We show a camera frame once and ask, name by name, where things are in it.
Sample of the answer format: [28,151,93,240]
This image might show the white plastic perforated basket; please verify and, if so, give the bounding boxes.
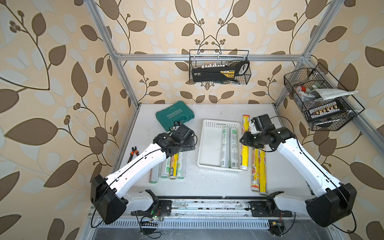
[198,119,242,173]

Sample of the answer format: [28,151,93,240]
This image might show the yellow wrap roll chef label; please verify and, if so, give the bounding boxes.
[240,115,250,171]

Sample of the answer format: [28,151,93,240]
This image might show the clear green label wrap roll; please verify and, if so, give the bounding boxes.
[221,127,230,168]

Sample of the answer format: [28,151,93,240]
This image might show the white green wrap roll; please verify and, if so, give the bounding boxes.
[230,128,239,169]

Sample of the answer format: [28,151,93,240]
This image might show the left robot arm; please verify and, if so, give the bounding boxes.
[91,124,196,225]

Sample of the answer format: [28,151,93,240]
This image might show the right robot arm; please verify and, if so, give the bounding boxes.
[240,128,357,227]

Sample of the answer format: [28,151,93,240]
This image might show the yellow wrap roll left group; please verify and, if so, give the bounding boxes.
[169,154,179,180]

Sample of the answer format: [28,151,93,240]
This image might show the white text wrap roll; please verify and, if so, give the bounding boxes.
[160,157,172,179]

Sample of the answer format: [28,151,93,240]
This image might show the grape print wrap roll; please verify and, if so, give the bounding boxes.
[149,166,159,184]

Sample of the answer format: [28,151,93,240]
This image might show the yellow PE wrap roll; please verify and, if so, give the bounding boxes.
[251,149,260,193]

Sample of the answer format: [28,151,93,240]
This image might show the yellow wrap roll rightmost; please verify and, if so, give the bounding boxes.
[259,149,267,196]

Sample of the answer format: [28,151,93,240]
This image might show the green plastic tool case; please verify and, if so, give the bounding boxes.
[156,101,195,132]

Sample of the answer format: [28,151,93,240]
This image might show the socket bit set tray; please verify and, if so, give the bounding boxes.
[308,101,347,120]

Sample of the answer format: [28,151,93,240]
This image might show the black yellow hand saw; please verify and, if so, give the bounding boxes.
[190,60,251,84]

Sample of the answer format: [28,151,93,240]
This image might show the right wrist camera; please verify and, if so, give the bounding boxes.
[251,114,276,134]

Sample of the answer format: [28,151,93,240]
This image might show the orange handled pliers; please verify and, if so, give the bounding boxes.
[128,147,139,163]

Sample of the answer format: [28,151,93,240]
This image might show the black wire basket right wall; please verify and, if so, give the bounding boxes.
[284,63,365,131]

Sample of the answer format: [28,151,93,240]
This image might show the black wire basket wall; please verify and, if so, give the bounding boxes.
[189,49,252,85]
[284,63,365,131]

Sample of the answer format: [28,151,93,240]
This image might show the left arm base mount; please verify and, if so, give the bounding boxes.
[131,200,172,217]

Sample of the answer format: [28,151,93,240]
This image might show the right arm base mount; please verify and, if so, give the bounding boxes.
[249,200,293,218]

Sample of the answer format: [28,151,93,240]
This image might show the black wire basket back wall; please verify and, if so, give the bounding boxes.
[189,49,252,85]

